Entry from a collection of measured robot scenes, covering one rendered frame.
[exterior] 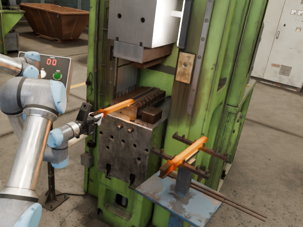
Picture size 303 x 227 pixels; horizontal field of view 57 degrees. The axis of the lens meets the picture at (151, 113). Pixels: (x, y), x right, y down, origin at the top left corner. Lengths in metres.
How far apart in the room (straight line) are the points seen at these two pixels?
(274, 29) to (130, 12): 5.34
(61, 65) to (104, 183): 0.86
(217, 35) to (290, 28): 5.14
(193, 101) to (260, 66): 5.23
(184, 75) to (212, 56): 0.19
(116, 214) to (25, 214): 1.31
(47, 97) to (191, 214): 0.87
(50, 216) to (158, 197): 1.12
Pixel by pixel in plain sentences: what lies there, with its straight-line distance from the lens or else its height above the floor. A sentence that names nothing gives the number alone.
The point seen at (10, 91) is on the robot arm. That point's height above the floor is 1.29.
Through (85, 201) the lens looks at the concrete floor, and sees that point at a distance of 2.50.
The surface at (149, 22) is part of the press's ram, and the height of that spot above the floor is 1.50.
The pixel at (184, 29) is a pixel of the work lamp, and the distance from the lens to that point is 1.62.
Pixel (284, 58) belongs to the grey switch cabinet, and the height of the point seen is 0.63.
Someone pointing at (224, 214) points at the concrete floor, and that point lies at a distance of 2.61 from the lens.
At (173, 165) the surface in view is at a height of 0.96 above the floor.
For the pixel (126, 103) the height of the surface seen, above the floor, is 1.01.
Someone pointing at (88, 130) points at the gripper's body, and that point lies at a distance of 1.44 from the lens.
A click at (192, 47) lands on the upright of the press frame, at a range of 1.65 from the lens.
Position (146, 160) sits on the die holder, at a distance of 1.77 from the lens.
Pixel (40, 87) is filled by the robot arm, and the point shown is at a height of 1.32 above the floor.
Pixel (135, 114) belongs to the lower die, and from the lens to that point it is 1.75.
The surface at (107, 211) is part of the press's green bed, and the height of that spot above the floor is 0.14.
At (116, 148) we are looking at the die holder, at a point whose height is 0.70.
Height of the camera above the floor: 1.67
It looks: 24 degrees down
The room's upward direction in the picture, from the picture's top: 7 degrees clockwise
